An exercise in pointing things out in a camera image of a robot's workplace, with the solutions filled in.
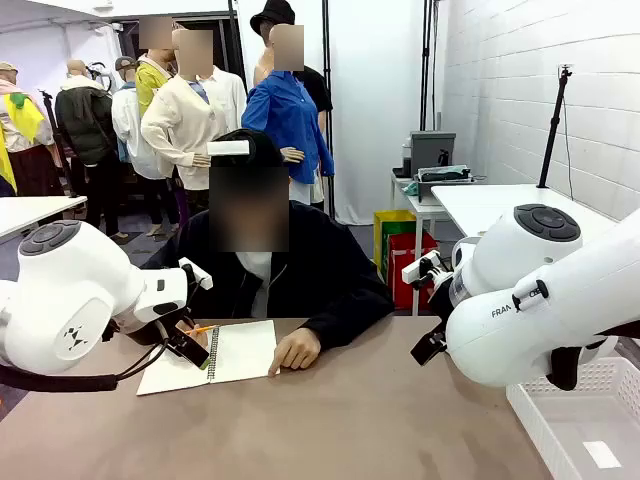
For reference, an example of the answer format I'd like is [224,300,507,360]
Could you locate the black bucket hat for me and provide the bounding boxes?
[249,0,295,37]

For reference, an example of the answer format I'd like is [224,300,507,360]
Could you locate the grey tray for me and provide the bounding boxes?
[415,165,474,204]

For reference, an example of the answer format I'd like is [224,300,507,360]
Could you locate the person's left forearm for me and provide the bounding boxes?
[299,289,396,346]

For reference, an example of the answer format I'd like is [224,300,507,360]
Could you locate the black baseball cap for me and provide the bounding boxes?
[212,128,286,169]

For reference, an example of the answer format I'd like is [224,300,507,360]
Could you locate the mannequin in yellow shirt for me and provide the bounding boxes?
[134,17,176,121]

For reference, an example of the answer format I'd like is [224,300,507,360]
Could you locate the person in black jacket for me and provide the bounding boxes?
[141,128,396,346]

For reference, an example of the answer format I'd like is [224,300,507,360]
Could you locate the large white table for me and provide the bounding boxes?
[430,183,621,241]

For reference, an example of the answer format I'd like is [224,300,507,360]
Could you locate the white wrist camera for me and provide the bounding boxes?
[178,256,215,292]
[401,251,444,290]

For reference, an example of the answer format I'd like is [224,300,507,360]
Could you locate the white head-mounted camera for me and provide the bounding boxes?
[206,140,251,157]

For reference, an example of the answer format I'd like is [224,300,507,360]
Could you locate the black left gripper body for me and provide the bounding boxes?
[169,262,200,337]

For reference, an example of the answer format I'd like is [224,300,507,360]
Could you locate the small white side table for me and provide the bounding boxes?
[390,168,451,317]

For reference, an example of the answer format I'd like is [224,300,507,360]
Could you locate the red shopping bag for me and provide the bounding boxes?
[387,232,441,312]

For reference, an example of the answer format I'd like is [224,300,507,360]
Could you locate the mannequin in dark green jacket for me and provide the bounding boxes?
[54,58,121,236]

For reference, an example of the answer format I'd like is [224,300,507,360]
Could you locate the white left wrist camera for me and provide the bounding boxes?
[178,256,215,292]

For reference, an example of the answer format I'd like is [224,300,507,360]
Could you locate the tall black tripod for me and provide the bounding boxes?
[537,63,575,190]

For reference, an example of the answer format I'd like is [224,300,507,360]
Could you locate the mannequin in cream cardigan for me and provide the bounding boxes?
[141,29,249,194]

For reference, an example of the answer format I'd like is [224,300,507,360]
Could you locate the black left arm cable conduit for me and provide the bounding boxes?
[0,337,170,394]

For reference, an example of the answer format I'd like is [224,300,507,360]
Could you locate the thin black tripod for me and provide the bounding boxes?
[38,89,79,199]

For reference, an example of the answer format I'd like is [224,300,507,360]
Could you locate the white table with white legs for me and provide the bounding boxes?
[0,194,89,241]

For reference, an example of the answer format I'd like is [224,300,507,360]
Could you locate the person's left hand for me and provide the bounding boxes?
[267,327,321,378]

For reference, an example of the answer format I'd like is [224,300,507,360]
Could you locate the grey box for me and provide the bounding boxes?
[409,130,457,179]

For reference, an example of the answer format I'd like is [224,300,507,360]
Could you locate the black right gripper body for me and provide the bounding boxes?
[428,269,456,326]

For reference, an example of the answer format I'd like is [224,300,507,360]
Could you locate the mannequin in white shirt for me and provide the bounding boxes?
[110,56,169,236]

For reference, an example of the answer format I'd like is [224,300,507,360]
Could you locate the mannequin in blue shirt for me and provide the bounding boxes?
[241,22,335,206]

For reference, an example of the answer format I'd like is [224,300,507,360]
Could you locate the green shopping bag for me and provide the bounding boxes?
[373,209,419,284]

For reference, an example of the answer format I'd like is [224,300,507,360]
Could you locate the person's right hand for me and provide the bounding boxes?
[183,322,210,351]

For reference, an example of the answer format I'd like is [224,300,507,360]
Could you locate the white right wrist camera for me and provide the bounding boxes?
[401,251,444,290]

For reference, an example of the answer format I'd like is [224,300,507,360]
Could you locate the white spiral notebook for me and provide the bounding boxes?
[135,319,281,397]

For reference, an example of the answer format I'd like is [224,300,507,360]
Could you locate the mannequin with yellow scarf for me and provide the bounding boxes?
[0,61,64,197]

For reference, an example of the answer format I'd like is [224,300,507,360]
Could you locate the white perforated plastic basket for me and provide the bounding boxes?
[505,355,640,480]

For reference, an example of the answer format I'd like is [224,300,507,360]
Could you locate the black light stand pole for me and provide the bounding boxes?
[320,0,334,221]
[420,0,440,132]

